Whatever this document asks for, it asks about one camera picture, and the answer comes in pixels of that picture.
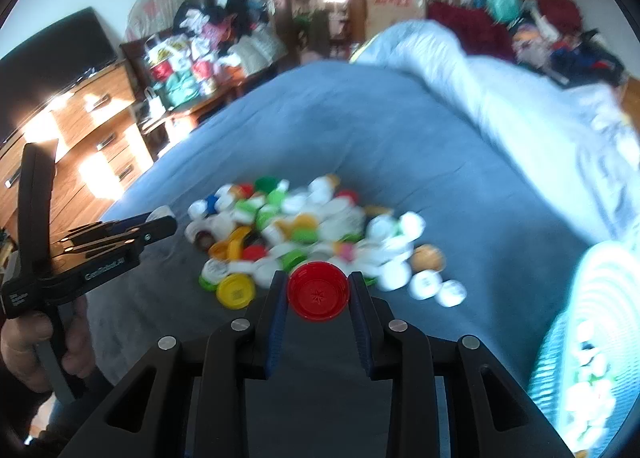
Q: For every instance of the wooden headboard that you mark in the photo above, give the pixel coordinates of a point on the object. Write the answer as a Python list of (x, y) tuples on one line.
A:
[(632, 98)]

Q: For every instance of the wooden dresser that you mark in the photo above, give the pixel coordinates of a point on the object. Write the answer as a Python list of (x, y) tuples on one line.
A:
[(95, 133)]

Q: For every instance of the dark wooden side table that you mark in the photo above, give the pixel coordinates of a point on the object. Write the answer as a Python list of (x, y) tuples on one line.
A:
[(200, 111)]

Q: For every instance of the white duvet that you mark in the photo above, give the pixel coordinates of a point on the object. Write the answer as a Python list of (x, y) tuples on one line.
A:
[(525, 113)]

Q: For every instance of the dark red blanket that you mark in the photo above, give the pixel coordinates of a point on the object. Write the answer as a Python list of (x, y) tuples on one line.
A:
[(470, 28)]

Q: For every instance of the person's left hand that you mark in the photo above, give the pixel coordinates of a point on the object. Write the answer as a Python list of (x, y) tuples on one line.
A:
[(22, 343)]

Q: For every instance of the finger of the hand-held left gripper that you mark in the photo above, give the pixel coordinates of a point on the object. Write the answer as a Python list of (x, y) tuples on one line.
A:
[(110, 225), (150, 233)]

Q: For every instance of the heap of collected bottle caps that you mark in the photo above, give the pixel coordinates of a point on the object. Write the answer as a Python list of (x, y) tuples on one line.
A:
[(592, 388)]

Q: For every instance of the white wicker panel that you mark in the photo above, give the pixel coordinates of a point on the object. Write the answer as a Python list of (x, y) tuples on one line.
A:
[(150, 3)]

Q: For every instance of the red bottle cap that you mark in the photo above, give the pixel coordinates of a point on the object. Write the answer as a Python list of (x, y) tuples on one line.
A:
[(317, 293)]

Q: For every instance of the heap of dark clothes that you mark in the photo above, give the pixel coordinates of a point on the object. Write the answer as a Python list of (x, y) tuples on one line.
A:
[(230, 13)]

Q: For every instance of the heap of shopping bags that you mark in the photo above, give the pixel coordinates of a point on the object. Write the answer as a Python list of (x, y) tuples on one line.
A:
[(175, 78)]

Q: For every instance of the black television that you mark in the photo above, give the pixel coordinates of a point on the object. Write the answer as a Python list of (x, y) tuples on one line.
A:
[(45, 63)]

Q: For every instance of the blue blanket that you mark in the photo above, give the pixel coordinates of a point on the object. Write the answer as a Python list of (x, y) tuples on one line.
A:
[(375, 138)]

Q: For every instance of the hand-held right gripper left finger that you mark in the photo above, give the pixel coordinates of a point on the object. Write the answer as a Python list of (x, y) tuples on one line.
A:
[(276, 328)]

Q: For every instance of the pile of mixed bottle caps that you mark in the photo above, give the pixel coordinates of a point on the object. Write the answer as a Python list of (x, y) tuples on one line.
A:
[(325, 223)]

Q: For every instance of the teal plastic bag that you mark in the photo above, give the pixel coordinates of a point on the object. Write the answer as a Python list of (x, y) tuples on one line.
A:
[(500, 3)]

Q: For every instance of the pile of colourful clothes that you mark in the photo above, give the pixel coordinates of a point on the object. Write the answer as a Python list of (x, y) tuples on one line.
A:
[(575, 58)]

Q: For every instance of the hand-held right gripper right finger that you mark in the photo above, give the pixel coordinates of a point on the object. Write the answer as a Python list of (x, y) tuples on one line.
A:
[(361, 328)]

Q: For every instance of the turquoise plastic basket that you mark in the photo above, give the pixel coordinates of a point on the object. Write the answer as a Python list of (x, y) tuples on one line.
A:
[(555, 363)]

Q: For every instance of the white woven bag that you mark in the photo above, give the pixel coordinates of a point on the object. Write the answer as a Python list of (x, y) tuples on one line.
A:
[(260, 48)]

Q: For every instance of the dark red cloth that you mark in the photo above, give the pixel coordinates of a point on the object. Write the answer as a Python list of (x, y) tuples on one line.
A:
[(560, 13)]

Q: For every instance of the small white bottle cap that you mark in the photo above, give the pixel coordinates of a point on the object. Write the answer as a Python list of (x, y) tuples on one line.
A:
[(162, 212)]

